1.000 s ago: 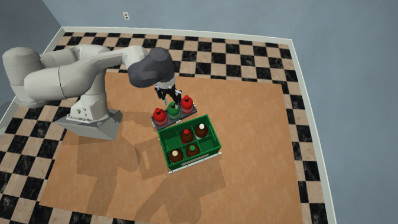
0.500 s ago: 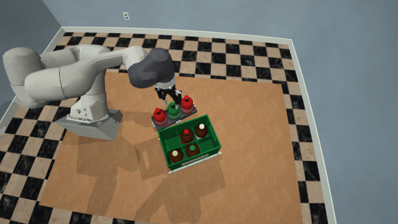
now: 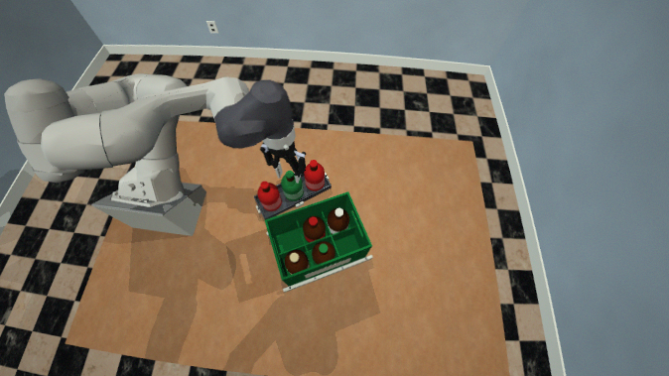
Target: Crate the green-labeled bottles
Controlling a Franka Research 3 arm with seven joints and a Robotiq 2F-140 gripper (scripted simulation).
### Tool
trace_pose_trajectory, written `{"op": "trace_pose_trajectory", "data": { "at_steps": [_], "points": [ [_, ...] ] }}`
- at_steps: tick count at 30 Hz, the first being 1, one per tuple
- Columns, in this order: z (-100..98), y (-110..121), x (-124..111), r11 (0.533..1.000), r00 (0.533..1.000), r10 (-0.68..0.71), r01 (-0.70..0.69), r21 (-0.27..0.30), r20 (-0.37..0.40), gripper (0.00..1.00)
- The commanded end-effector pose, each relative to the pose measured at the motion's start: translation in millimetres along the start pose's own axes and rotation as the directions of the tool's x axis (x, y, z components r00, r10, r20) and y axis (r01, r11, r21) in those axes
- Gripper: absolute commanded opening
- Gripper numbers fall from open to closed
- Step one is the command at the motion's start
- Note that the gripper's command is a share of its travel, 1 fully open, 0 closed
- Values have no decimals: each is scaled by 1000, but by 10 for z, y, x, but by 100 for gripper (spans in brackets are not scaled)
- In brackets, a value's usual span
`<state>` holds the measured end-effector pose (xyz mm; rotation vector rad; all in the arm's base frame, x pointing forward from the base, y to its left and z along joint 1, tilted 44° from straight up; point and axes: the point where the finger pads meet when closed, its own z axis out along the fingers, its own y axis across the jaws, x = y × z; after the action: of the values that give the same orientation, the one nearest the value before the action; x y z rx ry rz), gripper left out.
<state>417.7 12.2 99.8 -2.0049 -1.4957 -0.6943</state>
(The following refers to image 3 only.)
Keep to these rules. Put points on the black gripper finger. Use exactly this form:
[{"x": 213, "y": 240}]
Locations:
[
  {"x": 269, "y": 160},
  {"x": 297, "y": 166}
]

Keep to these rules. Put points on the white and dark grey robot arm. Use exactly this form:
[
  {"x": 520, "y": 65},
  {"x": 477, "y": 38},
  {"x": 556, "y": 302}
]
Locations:
[{"x": 103, "y": 138}]

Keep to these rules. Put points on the brown bottle with green cap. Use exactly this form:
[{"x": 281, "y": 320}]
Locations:
[{"x": 326, "y": 252}]

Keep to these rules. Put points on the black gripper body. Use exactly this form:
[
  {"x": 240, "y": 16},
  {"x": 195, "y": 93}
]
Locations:
[{"x": 280, "y": 153}]

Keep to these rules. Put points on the red bottle with pink label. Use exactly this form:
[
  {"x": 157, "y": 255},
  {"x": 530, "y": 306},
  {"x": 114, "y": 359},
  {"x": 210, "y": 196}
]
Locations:
[
  {"x": 314, "y": 175},
  {"x": 269, "y": 196}
]

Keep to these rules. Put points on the brown bottle with red cap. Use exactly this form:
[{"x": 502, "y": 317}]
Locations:
[{"x": 315, "y": 230}]

